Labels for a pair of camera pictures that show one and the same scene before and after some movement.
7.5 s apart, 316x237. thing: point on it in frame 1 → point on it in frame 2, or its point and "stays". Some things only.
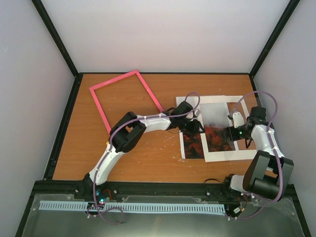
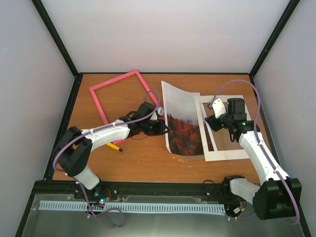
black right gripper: (230, 135) → (212, 122)
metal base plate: (276, 218) stays
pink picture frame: (93, 88) stays
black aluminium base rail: (222, 188) stays
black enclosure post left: (56, 35) stays
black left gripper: (193, 129) → (159, 130)
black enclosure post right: (287, 13) stays
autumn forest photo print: (217, 118) → (184, 137)
